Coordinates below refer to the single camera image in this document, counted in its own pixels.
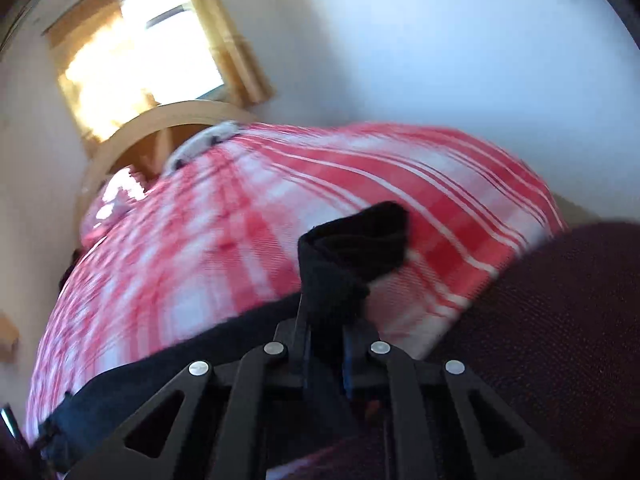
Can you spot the red plaid bed sheet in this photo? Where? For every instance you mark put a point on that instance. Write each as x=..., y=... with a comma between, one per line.
x=225, y=220

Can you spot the black pants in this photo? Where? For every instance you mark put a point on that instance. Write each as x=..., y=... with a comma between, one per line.
x=350, y=245

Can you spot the person's dark maroon clothing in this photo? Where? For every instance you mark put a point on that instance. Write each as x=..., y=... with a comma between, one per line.
x=550, y=335

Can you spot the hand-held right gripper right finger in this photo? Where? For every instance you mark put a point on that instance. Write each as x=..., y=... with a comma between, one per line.
x=348, y=365

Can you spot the beige wooden headboard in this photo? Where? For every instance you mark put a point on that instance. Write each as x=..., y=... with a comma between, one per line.
x=150, y=120

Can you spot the dark patterned cloth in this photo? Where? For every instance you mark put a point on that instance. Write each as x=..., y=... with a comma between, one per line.
x=70, y=267

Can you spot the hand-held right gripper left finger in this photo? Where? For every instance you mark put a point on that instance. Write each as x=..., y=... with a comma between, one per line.
x=295, y=342

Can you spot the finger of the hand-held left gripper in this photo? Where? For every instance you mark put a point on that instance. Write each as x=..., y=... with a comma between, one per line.
x=9, y=422

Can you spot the white black-patterned pillow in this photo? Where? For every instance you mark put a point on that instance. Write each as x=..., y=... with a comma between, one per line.
x=205, y=142

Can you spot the pink pillow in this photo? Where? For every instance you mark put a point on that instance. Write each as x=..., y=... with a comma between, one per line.
x=112, y=205

